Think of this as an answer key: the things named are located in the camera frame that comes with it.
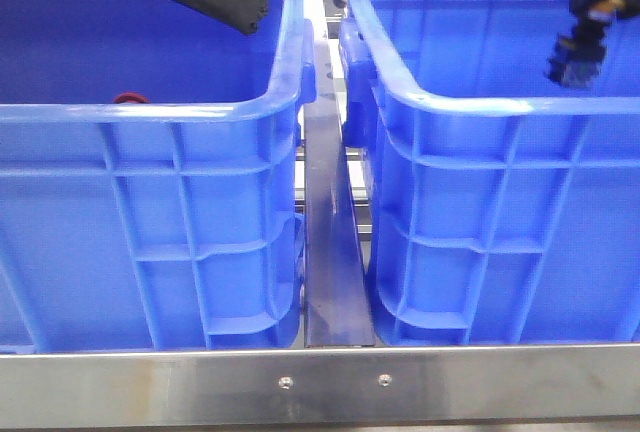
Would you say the red mushroom push button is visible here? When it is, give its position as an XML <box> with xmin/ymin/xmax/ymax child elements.
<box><xmin>113</xmin><ymin>92</ymin><xmax>150</xmax><ymax>104</ymax></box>

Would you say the yellow mushroom push button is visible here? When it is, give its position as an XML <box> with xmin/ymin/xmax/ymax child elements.
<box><xmin>546</xmin><ymin>0</ymin><xmax>625</xmax><ymax>90</ymax></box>

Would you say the right blue plastic bin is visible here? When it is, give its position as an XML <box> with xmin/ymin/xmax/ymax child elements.
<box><xmin>340</xmin><ymin>0</ymin><xmax>639</xmax><ymax>345</ymax></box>

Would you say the steel front frame rail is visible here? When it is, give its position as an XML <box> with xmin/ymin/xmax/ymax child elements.
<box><xmin>1</xmin><ymin>344</ymin><xmax>639</xmax><ymax>429</ymax></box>

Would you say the left blue plastic bin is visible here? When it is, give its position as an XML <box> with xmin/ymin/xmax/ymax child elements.
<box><xmin>1</xmin><ymin>0</ymin><xmax>315</xmax><ymax>354</ymax></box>

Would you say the blue plastic bin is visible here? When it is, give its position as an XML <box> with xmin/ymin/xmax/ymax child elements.
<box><xmin>1</xmin><ymin>0</ymin><xmax>315</xmax><ymax>354</ymax></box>
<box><xmin>340</xmin><ymin>0</ymin><xmax>639</xmax><ymax>345</ymax></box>

